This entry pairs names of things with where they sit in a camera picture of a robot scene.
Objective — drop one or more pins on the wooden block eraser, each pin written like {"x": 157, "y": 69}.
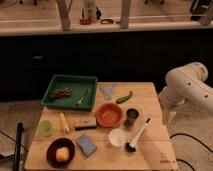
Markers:
{"x": 85, "y": 123}

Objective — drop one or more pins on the metal fork in tray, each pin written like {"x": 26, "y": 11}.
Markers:
{"x": 79, "y": 102}

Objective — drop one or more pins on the green pepper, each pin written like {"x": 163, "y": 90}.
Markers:
{"x": 124, "y": 98}

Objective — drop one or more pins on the metal cup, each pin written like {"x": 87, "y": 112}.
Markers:
{"x": 131, "y": 116}

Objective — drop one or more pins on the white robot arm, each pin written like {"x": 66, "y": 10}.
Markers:
{"x": 185, "y": 82}

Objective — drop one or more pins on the green plastic tray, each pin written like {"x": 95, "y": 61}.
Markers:
{"x": 77, "y": 85}

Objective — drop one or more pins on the yellow round fruit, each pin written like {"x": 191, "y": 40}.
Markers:
{"x": 62, "y": 154}

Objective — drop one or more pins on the dark red bowl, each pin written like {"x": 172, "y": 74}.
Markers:
{"x": 51, "y": 152}

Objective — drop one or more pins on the black pole left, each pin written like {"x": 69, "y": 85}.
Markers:
{"x": 19, "y": 132}

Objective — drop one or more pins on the red object on shelf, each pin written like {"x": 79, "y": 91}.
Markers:
{"x": 85, "y": 21}

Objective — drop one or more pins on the black and white brush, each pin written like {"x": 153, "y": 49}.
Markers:
{"x": 132, "y": 142}

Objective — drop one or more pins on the orange bowl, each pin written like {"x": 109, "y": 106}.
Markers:
{"x": 109, "y": 115}

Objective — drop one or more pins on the dark grape bunch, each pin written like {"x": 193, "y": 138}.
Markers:
{"x": 60, "y": 93}

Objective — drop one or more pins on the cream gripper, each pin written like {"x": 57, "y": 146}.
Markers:
{"x": 168, "y": 115}

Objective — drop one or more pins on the blue sponge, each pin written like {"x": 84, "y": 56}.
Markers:
{"x": 86, "y": 144}

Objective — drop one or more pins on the green translucent cup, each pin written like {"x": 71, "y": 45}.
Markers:
{"x": 45, "y": 128}

